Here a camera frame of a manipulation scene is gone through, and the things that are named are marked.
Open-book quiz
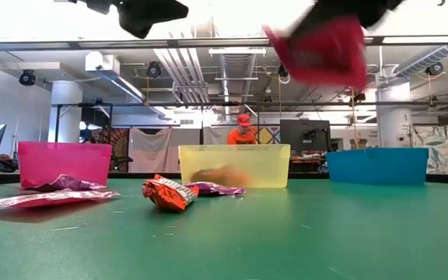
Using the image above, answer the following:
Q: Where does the orange white candy wrapper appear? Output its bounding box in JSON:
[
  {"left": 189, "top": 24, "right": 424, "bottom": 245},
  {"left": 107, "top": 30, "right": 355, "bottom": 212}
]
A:
[{"left": 142, "top": 173, "right": 201, "bottom": 213}]

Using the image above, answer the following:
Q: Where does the silver ceiling duct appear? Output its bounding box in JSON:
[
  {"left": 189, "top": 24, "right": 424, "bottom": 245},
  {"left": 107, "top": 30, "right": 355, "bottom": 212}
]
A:
[
  {"left": 218, "top": 53, "right": 257, "bottom": 116},
  {"left": 393, "top": 44, "right": 448, "bottom": 79}
]

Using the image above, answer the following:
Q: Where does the green table mat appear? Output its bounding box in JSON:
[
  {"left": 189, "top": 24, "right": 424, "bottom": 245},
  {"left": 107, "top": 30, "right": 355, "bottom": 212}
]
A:
[{"left": 0, "top": 177, "right": 448, "bottom": 280}]

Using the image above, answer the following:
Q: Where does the orange candy pack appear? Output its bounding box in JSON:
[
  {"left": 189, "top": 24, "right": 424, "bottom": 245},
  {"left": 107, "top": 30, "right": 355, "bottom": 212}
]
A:
[{"left": 190, "top": 166, "right": 250, "bottom": 187}]

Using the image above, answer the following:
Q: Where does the white ceiling box unit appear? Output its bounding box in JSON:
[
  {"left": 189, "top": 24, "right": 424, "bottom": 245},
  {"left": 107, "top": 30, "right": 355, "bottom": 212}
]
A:
[{"left": 85, "top": 51, "right": 121, "bottom": 73}]

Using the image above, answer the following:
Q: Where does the person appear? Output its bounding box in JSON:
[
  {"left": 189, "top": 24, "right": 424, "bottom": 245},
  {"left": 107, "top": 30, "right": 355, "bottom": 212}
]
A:
[{"left": 226, "top": 114, "right": 257, "bottom": 145}]

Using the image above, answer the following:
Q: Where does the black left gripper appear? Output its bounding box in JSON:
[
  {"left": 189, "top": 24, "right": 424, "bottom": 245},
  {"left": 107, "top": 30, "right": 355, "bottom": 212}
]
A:
[{"left": 54, "top": 0, "right": 190, "bottom": 40}]

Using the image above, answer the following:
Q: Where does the blue plastic bin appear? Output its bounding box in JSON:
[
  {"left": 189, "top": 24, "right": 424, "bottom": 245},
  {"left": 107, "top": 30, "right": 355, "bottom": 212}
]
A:
[{"left": 326, "top": 147, "right": 430, "bottom": 186}]

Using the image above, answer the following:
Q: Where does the grey overhead beam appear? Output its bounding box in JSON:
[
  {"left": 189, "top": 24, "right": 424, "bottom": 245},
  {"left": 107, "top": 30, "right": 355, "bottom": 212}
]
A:
[{"left": 0, "top": 35, "right": 448, "bottom": 51}]

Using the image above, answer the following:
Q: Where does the white hanging cloth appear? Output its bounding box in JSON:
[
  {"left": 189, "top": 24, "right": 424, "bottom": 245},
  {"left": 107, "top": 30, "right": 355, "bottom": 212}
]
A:
[{"left": 128, "top": 127, "right": 202, "bottom": 173}]

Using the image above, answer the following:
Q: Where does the red-pink plastic bin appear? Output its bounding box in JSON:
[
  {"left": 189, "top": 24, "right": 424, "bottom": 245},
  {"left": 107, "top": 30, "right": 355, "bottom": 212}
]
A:
[{"left": 17, "top": 141, "right": 113, "bottom": 188}]

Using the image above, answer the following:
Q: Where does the black computer monitor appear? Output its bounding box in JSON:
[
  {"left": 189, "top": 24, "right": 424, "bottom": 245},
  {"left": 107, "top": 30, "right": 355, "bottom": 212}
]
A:
[{"left": 279, "top": 119, "right": 331, "bottom": 155}]

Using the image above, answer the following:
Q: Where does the black metal rack frame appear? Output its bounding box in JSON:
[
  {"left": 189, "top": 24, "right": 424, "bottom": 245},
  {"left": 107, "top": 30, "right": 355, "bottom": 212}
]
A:
[{"left": 51, "top": 100, "right": 448, "bottom": 145}]

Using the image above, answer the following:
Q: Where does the white round column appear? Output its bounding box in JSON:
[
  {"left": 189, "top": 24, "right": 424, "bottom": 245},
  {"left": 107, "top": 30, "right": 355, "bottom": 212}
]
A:
[
  {"left": 376, "top": 81, "right": 412, "bottom": 149},
  {"left": 47, "top": 80, "right": 84, "bottom": 144}
]

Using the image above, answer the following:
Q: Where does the yellow-green translucent plastic bin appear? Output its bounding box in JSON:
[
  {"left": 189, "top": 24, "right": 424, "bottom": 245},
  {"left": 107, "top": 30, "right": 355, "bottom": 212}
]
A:
[{"left": 178, "top": 143, "right": 292, "bottom": 189}]

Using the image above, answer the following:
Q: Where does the magenta candy pack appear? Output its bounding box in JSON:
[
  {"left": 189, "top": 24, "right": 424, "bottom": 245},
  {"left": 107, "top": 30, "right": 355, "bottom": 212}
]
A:
[
  {"left": 23, "top": 173, "right": 109, "bottom": 192},
  {"left": 184, "top": 181, "right": 247, "bottom": 197}
]

